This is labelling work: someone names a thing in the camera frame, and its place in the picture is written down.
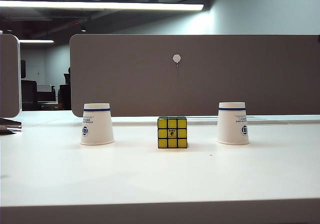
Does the long ceiling light strip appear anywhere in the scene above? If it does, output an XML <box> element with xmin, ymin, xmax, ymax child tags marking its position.
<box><xmin>0</xmin><ymin>0</ymin><xmax>205</xmax><ymax>11</ymax></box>

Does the seated person in background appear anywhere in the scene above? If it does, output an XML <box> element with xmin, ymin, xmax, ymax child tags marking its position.
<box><xmin>57</xmin><ymin>66</ymin><xmax>72</xmax><ymax>110</ymax></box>

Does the wide grey desk partition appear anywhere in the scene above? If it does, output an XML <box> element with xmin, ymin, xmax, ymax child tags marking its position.
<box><xmin>69</xmin><ymin>33</ymin><xmax>320</xmax><ymax>117</ymax></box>

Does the white paper cup blue logo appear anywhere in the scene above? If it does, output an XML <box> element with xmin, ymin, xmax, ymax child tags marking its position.
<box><xmin>216</xmin><ymin>102</ymin><xmax>251</xmax><ymax>145</ymax></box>
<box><xmin>79</xmin><ymin>103</ymin><xmax>116</xmax><ymax>146</ymax></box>

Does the black background cabinet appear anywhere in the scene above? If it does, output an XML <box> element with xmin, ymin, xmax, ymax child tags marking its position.
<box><xmin>21</xmin><ymin>80</ymin><xmax>38</xmax><ymax>111</ymax></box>

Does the white background box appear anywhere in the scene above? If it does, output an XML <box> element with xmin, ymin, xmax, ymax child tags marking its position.
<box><xmin>36</xmin><ymin>84</ymin><xmax>56</xmax><ymax>93</ymax></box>

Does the narrow grey desk partition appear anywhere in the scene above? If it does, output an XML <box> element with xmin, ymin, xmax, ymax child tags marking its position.
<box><xmin>0</xmin><ymin>33</ymin><xmax>22</xmax><ymax>118</ymax></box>

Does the short ceiling light strip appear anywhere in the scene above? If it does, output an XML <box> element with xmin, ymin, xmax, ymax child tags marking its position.
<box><xmin>19</xmin><ymin>39</ymin><xmax>55</xmax><ymax>44</ymax></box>

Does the dark flat object on desk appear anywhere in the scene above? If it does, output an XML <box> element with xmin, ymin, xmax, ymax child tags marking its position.
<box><xmin>0</xmin><ymin>118</ymin><xmax>23</xmax><ymax>136</ymax></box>

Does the Rubik's cube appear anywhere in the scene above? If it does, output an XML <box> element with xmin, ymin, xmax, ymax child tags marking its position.
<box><xmin>157</xmin><ymin>116</ymin><xmax>189</xmax><ymax>150</ymax></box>

